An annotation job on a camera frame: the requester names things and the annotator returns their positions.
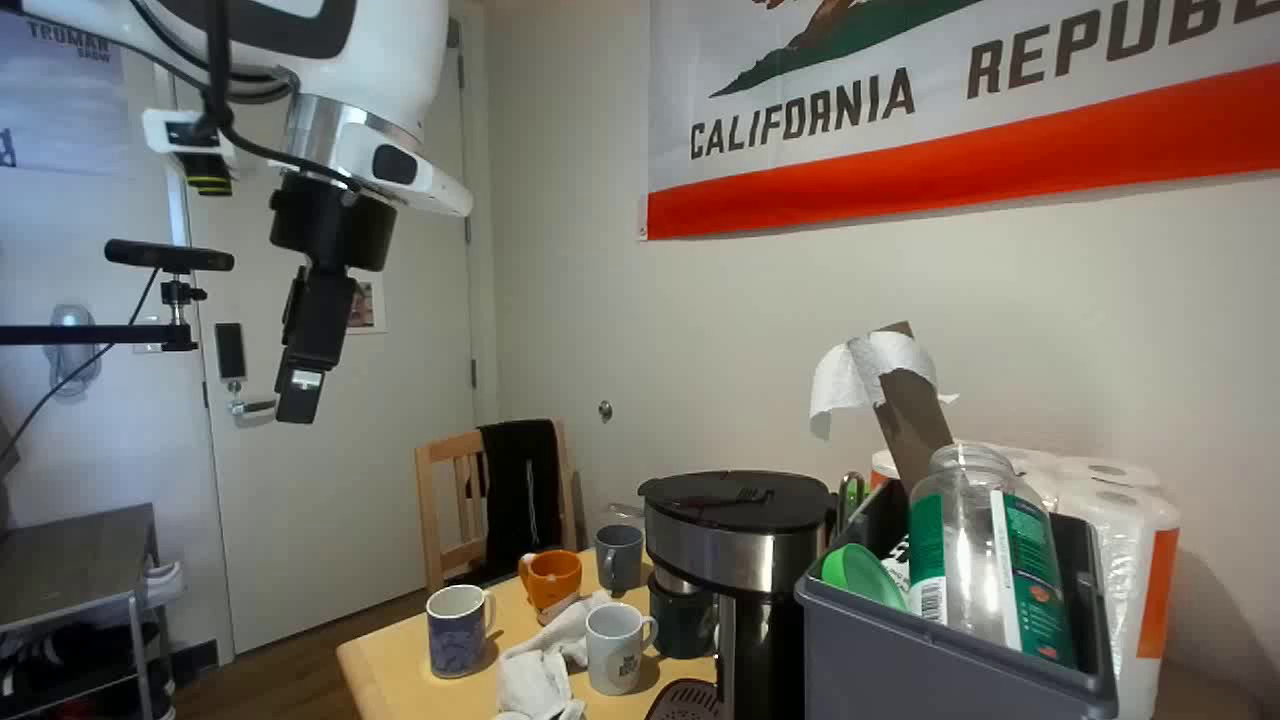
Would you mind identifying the black door keypad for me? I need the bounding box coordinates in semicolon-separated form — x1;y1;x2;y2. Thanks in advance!
211;318;251;383

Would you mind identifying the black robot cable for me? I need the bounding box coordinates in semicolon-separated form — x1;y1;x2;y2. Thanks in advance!
197;0;355;193

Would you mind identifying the clear bottle with green label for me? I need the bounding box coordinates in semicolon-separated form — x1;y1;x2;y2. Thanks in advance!
907;441;1078;670

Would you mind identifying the white printed mug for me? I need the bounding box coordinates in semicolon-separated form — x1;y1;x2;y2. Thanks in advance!
580;599;661;701

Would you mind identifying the small picture sticker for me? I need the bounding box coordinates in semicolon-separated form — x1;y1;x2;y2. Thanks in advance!
347;273;389;336

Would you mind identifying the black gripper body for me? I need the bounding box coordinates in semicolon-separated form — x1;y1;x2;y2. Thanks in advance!
266;173;400;274

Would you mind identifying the pale grey ceramic mug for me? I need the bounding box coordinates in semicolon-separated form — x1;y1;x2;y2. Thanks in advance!
593;519;647;595

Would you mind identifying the nearly empty paper towel roll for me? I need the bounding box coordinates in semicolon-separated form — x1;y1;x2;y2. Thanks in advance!
809;316;963;498

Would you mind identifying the green plastic lid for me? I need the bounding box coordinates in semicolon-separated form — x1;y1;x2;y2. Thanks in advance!
812;537;910;614

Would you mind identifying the black and silver coffee maker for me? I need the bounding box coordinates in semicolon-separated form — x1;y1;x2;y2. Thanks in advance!
635;466;834;720

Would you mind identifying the wooden chair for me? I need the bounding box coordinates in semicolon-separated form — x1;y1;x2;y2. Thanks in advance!
410;419;580;590

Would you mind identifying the black jacket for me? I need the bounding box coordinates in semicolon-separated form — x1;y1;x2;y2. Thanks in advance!
474;415;569;580

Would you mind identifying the white grey towel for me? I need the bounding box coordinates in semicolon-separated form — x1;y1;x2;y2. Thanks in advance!
492;588;620;720

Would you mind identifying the black stereo camera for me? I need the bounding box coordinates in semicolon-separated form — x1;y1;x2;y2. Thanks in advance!
100;234;241;274

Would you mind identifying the orange mug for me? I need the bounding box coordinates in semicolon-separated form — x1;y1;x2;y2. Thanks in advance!
514;544;588;614

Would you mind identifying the California Republic flag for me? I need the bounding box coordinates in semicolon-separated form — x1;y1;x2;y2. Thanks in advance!
643;0;1280;243

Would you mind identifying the white door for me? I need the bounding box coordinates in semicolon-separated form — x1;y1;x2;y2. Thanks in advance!
184;0;479;664

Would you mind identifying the grey round wall fixture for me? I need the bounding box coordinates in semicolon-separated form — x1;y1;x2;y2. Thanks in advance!
43;300;102;390

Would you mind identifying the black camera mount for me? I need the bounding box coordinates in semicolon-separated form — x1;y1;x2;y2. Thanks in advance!
0;273;211;354

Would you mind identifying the slate grey mug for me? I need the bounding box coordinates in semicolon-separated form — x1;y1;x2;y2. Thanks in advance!
421;580;499;681

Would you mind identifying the silver door handle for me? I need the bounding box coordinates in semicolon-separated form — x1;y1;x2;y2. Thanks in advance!
226;389;281;431

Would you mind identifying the green plastic bottle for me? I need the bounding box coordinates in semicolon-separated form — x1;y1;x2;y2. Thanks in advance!
830;466;872;530

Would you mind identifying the grey plastic bin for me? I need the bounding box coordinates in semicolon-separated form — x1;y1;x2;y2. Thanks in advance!
790;474;1119;720

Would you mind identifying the grey metal cart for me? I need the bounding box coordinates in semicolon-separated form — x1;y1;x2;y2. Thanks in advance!
0;498;188;720

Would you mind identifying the black mug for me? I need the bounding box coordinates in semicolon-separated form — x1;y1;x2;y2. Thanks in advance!
647;562;724;664

